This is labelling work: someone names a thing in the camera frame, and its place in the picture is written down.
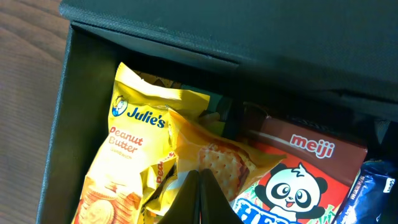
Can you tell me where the yellow green Pretz box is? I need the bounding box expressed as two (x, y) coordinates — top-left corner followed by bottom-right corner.
(134, 70), (233, 136)

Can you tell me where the small orange candy packet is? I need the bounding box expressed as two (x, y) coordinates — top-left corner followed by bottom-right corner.
(141, 108), (287, 224)

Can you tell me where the dark blue chocolate bar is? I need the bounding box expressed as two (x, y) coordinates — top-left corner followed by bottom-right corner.
(334, 160), (397, 224)

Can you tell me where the red Hello Panda box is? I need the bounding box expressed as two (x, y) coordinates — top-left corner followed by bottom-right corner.
(233, 117), (368, 224)

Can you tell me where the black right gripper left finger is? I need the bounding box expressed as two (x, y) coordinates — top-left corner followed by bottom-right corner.
(159, 170), (200, 224)

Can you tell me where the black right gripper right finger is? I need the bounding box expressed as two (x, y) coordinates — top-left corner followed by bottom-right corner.
(200, 169), (243, 224)

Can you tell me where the yellow orange snack packet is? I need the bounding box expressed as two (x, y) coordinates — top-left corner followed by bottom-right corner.
(73, 63), (210, 224)

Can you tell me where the black gift box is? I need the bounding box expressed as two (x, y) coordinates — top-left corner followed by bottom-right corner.
(36, 0), (397, 223)

